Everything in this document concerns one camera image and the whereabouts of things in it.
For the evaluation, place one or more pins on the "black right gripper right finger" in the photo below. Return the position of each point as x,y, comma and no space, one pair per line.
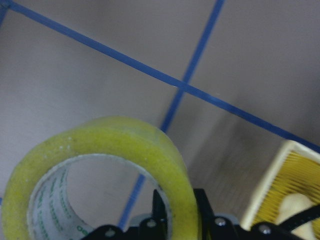
213,227

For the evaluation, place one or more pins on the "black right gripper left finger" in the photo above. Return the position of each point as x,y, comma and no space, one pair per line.
155,226

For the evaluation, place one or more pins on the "yellow clear tape roll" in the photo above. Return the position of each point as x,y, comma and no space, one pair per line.
101,172

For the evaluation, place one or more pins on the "beige toy croissant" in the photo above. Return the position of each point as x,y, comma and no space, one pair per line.
296,214

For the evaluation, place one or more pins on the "yellow plastic tray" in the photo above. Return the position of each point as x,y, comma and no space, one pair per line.
290,185

